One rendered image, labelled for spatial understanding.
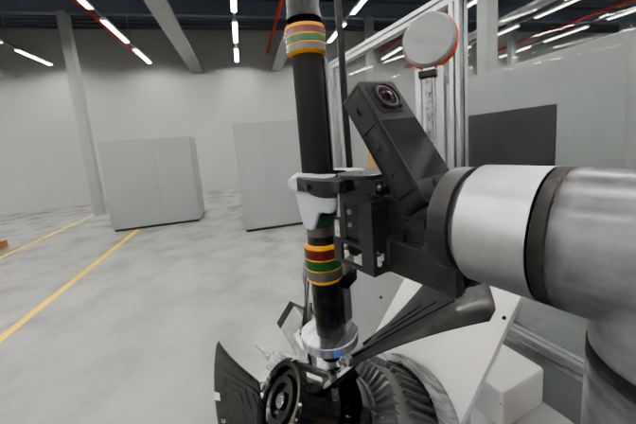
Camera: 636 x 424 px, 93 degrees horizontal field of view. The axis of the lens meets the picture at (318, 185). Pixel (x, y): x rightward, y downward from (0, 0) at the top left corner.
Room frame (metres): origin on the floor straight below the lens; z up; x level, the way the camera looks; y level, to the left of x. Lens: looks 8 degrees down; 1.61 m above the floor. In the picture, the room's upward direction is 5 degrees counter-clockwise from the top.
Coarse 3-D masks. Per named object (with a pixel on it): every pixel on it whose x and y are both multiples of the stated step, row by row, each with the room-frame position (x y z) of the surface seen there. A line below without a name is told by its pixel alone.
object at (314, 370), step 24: (288, 360) 0.45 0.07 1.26; (264, 384) 0.45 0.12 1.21; (288, 384) 0.42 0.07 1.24; (312, 384) 0.40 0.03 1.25; (360, 384) 0.45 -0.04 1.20; (264, 408) 0.43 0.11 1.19; (288, 408) 0.39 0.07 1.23; (312, 408) 0.38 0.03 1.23; (336, 408) 0.40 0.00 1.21; (360, 408) 0.41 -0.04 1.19
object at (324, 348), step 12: (348, 252) 0.38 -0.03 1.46; (348, 276) 0.36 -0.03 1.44; (348, 288) 0.36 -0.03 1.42; (348, 300) 0.36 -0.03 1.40; (348, 312) 0.36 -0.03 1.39; (312, 324) 0.36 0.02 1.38; (348, 324) 0.35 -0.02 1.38; (312, 336) 0.34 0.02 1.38; (348, 336) 0.33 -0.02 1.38; (312, 348) 0.32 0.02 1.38; (324, 348) 0.31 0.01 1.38; (336, 348) 0.31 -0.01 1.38; (348, 348) 0.32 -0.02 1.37
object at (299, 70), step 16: (304, 64) 0.33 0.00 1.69; (320, 64) 0.33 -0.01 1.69; (304, 80) 0.33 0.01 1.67; (320, 80) 0.33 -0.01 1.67; (304, 96) 0.33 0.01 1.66; (320, 96) 0.33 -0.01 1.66; (304, 112) 0.33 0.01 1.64; (320, 112) 0.33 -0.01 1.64; (304, 128) 0.33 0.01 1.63; (320, 128) 0.33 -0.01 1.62; (304, 144) 0.33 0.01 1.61; (320, 144) 0.33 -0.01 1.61; (304, 160) 0.33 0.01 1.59; (320, 160) 0.33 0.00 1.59; (320, 240) 0.33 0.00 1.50
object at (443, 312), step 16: (480, 288) 0.33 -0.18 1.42; (416, 304) 0.40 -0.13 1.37; (432, 304) 0.37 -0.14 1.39; (448, 304) 0.34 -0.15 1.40; (464, 304) 0.32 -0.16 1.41; (480, 304) 0.31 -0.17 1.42; (400, 320) 0.39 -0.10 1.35; (416, 320) 0.36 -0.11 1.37; (432, 320) 0.34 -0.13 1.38; (448, 320) 0.32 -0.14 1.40; (464, 320) 0.30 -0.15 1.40; (480, 320) 0.29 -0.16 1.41; (384, 336) 0.38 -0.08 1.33; (400, 336) 0.35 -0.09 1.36; (416, 336) 0.33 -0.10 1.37; (368, 352) 0.38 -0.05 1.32
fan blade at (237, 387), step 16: (224, 352) 0.63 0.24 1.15; (224, 368) 0.62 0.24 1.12; (240, 368) 0.56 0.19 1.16; (224, 384) 0.60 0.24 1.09; (240, 384) 0.55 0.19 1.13; (256, 384) 0.51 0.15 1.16; (224, 400) 0.60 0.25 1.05; (240, 400) 0.55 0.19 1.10; (256, 400) 0.52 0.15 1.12; (240, 416) 0.56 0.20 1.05
